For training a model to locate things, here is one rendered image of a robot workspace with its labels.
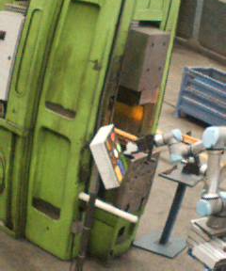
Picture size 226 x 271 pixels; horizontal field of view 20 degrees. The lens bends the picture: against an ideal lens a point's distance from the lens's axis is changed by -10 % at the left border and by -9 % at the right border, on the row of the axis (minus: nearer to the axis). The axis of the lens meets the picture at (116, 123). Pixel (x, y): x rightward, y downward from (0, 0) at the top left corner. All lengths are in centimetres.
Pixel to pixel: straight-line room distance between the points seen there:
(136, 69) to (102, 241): 132
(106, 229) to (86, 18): 153
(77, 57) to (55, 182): 88
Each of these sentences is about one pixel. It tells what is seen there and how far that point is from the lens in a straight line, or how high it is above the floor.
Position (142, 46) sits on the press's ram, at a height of 167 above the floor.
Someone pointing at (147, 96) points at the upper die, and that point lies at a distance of 436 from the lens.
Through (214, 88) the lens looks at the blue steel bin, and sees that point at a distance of 832.
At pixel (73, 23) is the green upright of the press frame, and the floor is 173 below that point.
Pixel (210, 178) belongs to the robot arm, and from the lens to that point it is 365.
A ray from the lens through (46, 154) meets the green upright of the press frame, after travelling 450.
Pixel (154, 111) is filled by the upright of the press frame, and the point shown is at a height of 110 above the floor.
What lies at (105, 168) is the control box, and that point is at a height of 105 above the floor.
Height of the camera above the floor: 248
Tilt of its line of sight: 18 degrees down
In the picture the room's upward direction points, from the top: 12 degrees clockwise
